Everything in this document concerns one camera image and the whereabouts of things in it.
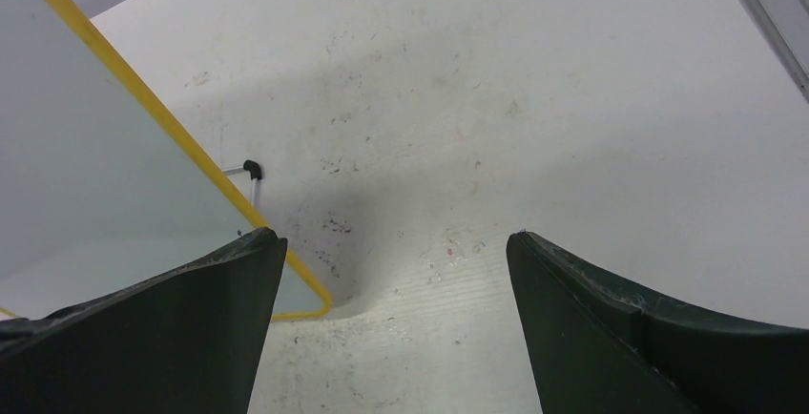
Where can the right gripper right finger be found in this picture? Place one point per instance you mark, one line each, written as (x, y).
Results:
(601, 343)

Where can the metal wire whiteboard stand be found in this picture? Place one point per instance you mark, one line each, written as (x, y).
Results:
(255, 172)

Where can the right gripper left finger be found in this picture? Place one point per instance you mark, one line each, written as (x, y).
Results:
(185, 341)

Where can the yellow framed whiteboard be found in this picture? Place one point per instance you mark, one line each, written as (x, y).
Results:
(101, 186)

